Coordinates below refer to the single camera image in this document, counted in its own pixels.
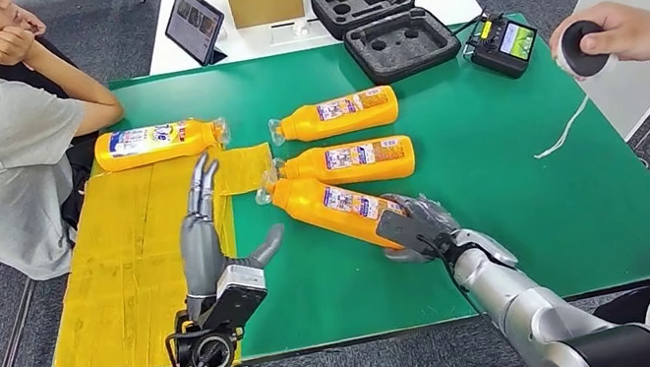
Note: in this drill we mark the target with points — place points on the person's hand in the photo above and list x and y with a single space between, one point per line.
630 35

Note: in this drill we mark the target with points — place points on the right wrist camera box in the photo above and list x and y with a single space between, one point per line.
406 231

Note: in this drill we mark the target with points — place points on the yellow plastic sheet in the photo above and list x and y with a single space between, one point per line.
128 268

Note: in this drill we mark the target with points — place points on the black foam-lined carrying case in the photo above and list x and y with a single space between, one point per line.
401 47

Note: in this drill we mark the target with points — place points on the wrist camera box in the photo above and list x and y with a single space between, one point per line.
238 295
406 231

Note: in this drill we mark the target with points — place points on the black tablet with stand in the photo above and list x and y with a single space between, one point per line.
193 24

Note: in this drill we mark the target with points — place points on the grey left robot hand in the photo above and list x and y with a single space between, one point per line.
203 262

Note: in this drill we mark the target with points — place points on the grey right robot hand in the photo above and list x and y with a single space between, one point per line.
439 215

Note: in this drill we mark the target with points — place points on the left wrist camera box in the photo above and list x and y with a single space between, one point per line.
238 295

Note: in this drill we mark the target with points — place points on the orange detergent bottle clear cap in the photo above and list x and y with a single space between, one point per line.
310 171
302 125
309 204
160 147

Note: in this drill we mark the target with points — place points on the small white plastic holder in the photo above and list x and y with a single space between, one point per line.
300 30

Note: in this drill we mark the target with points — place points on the black remote controller with screen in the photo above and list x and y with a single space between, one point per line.
499 50

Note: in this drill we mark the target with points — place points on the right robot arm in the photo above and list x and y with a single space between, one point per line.
516 302

